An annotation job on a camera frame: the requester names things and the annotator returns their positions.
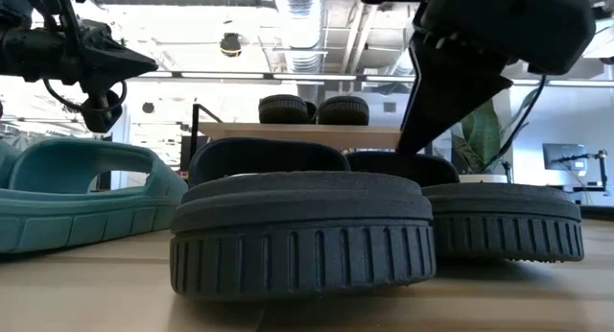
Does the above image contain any black aluminium table frame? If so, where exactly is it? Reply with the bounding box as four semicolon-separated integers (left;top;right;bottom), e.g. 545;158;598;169
578;204;614;223

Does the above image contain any green plant in white pot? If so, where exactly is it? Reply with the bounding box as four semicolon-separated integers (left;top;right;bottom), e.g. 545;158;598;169
450;87;543;184

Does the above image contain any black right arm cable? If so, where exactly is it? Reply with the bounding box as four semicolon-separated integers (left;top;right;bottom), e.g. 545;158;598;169
483;74;549;173

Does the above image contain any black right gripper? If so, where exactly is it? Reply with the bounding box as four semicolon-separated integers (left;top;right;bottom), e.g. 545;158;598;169
396;0;597;155

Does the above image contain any long ceiling light strip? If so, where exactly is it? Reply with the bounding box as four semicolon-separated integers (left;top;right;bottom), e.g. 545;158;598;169
133;70;614;88

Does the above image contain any black rubber slide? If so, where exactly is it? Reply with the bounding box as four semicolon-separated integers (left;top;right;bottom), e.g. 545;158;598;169
257;93;312;126
317;95;371;127
344;151;585;264
169;136;438;302

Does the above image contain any background office monitor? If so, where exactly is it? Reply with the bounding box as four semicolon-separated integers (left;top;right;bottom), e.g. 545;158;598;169
542;142;589;173

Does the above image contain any black ceiling dome fixture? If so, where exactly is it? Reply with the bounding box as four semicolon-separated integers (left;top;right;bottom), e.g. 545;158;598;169
219;32;243;59

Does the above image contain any wooden shelf with black frame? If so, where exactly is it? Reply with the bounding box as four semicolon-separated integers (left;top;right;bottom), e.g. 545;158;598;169
189;103;405;161

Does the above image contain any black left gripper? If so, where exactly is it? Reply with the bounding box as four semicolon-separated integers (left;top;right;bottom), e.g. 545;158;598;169
71;19;159;134

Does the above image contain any corrugated silver ceiling duct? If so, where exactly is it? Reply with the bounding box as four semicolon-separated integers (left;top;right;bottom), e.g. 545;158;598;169
272;0;333;75

